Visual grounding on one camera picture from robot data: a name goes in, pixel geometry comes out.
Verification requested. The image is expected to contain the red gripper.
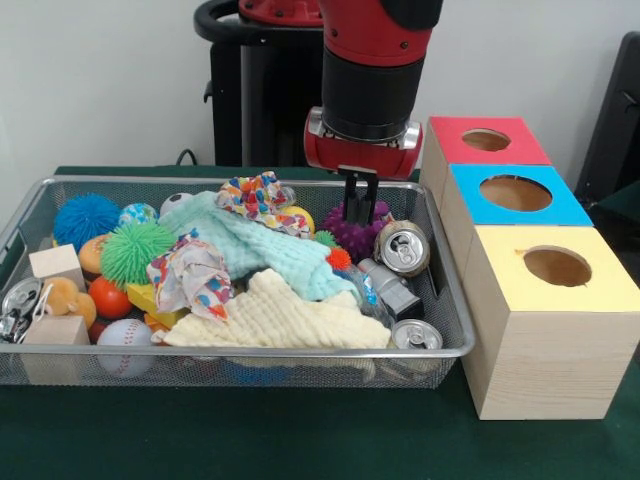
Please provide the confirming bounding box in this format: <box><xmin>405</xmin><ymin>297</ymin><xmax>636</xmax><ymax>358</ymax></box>
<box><xmin>303</xmin><ymin>105</ymin><xmax>424</xmax><ymax>227</ymax></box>

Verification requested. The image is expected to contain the wooden box with three holes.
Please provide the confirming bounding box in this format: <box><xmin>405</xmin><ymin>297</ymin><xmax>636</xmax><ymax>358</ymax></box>
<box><xmin>418</xmin><ymin>116</ymin><xmax>640</xmax><ymax>421</ymax></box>

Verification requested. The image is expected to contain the purple spiky ball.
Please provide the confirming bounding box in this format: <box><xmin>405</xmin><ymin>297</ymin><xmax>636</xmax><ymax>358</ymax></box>
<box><xmin>319</xmin><ymin>199</ymin><xmax>396</xmax><ymax>261</ymax></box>

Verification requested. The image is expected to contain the crushed drink can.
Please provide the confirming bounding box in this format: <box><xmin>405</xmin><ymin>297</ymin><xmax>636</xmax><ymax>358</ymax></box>
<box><xmin>373</xmin><ymin>219</ymin><xmax>432</xmax><ymax>278</ymax></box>

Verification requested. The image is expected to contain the white cloth with colourful dots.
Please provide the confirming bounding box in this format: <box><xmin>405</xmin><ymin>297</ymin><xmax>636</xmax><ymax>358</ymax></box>
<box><xmin>214</xmin><ymin>171</ymin><xmax>314</xmax><ymax>241</ymax></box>
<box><xmin>145</xmin><ymin>234</ymin><xmax>235</xmax><ymax>321</ymax></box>

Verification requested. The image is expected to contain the mint green cloth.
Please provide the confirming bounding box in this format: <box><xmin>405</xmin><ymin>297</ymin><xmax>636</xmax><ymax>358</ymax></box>
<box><xmin>159</xmin><ymin>190</ymin><xmax>361</xmax><ymax>302</ymax></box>

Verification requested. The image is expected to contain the silver drink can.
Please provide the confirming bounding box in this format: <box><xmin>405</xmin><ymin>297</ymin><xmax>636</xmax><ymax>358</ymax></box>
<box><xmin>391</xmin><ymin>318</ymin><xmax>444</xmax><ymax>351</ymax></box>

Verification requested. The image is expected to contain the cream cloth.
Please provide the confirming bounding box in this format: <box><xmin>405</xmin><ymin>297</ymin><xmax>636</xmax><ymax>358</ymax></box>
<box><xmin>152</xmin><ymin>268</ymin><xmax>393</xmax><ymax>350</ymax></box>

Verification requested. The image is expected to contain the green spiky ball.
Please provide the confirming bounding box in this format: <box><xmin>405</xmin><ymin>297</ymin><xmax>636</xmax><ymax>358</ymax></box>
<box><xmin>99</xmin><ymin>221</ymin><xmax>176</xmax><ymax>291</ymax></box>

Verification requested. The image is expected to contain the dark green tablecloth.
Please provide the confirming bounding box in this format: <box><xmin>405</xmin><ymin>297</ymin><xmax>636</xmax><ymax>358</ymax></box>
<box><xmin>0</xmin><ymin>164</ymin><xmax>640</xmax><ymax>480</ymax></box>
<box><xmin>592</xmin><ymin>180</ymin><xmax>640</xmax><ymax>239</ymax></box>

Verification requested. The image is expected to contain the black chair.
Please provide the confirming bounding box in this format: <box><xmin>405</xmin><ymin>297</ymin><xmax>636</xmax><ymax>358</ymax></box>
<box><xmin>574</xmin><ymin>30</ymin><xmax>640</xmax><ymax>201</ymax></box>

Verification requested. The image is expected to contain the blue spiky ball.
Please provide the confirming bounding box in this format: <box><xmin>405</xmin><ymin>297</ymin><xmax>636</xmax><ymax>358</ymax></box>
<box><xmin>53</xmin><ymin>193</ymin><xmax>123</xmax><ymax>254</ymax></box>

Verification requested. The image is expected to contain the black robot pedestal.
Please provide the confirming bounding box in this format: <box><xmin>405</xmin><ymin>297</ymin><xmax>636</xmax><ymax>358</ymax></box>
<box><xmin>193</xmin><ymin>0</ymin><xmax>326</xmax><ymax>169</ymax></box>

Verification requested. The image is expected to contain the wire mesh bin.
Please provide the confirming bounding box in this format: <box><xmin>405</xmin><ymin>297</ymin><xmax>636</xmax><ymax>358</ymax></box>
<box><xmin>0</xmin><ymin>174</ymin><xmax>476</xmax><ymax>390</ymax></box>

